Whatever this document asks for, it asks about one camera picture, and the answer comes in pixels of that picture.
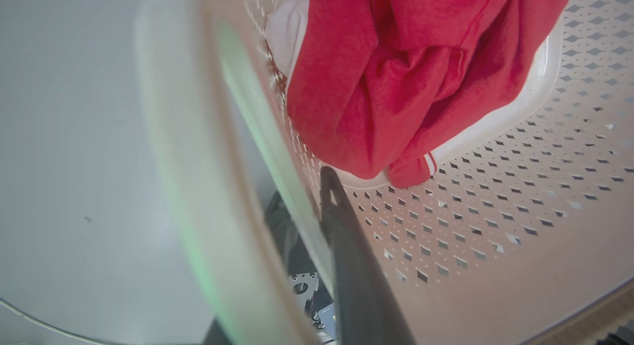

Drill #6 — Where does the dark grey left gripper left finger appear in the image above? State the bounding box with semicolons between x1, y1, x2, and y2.
264;190;320;279

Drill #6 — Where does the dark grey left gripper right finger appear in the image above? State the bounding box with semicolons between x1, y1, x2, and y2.
319;166;417;345

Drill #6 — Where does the white perforated plastic laundry basket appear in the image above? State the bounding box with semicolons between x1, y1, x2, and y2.
134;0;634;345

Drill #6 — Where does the red and white garment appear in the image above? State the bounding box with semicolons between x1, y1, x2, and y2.
265;0;570;189

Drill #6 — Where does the thin white cable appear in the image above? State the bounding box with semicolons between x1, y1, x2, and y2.
0;298;117;345

